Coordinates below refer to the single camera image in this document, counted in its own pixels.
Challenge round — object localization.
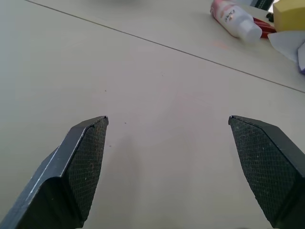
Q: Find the white pink lotion bottle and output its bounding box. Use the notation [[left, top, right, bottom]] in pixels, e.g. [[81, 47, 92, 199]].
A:
[[209, 0, 263, 44]]

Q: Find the red pen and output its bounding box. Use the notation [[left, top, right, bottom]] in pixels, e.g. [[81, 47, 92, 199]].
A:
[[252, 17, 277, 39]]

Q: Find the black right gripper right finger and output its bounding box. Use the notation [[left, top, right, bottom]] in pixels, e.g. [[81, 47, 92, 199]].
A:
[[228, 115, 305, 229]]

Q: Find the yellow sponge block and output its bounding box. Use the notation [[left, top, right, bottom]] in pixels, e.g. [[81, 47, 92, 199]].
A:
[[273, 0, 305, 32]]

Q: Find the white cloth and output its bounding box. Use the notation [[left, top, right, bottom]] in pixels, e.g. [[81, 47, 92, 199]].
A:
[[267, 30, 305, 63]]

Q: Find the dark green box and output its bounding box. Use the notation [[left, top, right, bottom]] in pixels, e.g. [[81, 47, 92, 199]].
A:
[[250, 0, 275, 11]]

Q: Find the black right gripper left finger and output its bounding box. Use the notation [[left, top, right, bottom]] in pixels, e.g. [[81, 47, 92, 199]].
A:
[[0, 115, 109, 229]]

